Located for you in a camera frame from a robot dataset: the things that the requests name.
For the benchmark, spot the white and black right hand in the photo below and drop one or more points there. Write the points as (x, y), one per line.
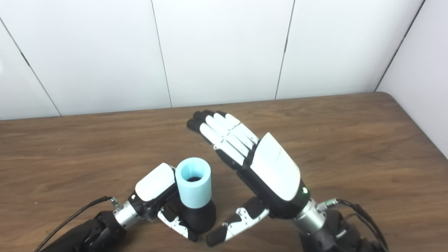
(274, 171)

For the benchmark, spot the white and black left hand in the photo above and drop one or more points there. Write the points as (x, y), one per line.
(154, 182)

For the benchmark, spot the black flared nozzle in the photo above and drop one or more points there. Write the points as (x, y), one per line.
(201, 218)

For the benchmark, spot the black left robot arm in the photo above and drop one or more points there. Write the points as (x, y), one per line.
(101, 231)

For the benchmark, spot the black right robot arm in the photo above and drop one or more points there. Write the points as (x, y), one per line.
(329, 231)

